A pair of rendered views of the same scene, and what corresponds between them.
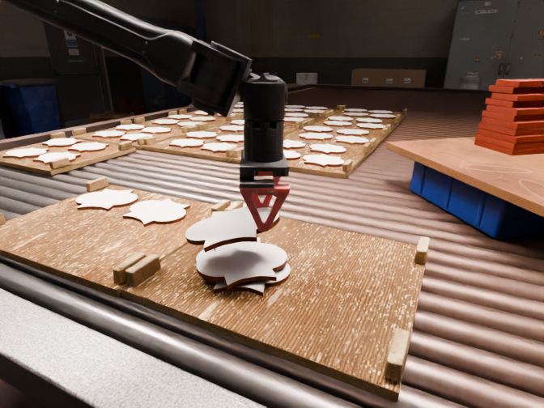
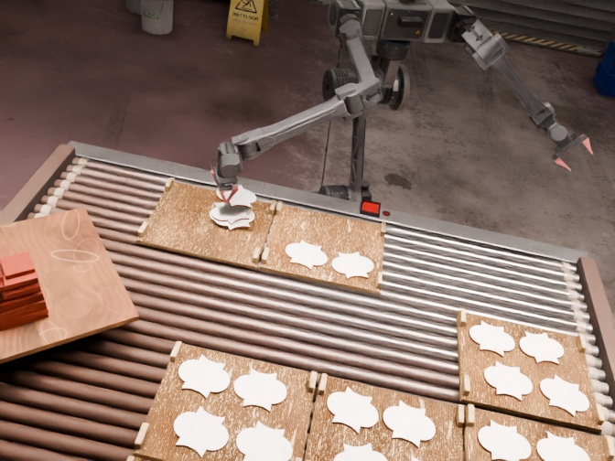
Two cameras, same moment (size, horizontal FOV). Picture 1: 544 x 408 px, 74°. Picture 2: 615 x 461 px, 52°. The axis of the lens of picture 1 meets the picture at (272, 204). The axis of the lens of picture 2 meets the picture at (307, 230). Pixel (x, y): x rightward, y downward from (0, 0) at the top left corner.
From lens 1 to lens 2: 2.48 m
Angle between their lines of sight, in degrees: 113
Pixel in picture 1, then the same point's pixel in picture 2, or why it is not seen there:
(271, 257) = (219, 211)
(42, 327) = (294, 197)
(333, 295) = (188, 207)
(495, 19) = not seen: outside the picture
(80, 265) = (306, 213)
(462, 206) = not seen: hidden behind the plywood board
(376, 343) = (175, 191)
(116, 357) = (259, 190)
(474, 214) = not seen: hidden behind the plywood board
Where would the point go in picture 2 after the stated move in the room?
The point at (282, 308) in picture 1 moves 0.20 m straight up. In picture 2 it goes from (209, 201) to (211, 155)
